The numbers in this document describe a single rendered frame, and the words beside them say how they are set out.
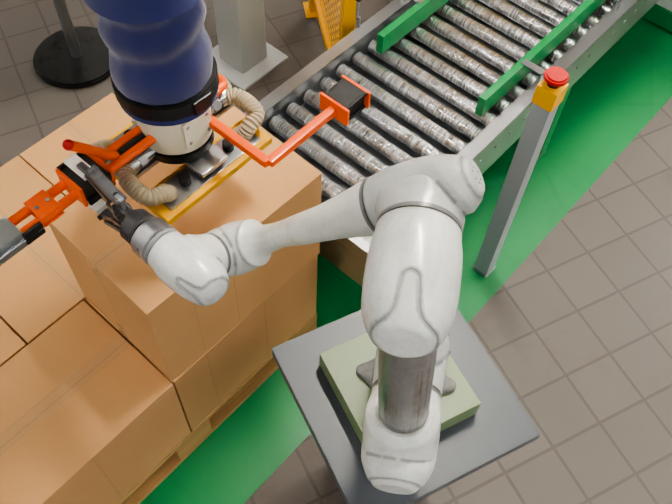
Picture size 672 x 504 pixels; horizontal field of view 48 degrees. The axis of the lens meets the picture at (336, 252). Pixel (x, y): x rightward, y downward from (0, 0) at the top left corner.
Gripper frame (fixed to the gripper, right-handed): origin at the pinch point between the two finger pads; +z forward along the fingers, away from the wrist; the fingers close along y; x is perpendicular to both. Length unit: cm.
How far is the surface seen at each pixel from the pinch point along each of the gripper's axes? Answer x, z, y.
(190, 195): 17.4, -13.2, 10.6
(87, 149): 3.1, -1.2, -8.3
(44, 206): -10.0, -1.0, -1.5
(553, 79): 117, -52, 20
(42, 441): -40, -6, 69
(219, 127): 29.7, -11.6, -1.2
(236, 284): 21, -20, 48
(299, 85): 100, 29, 64
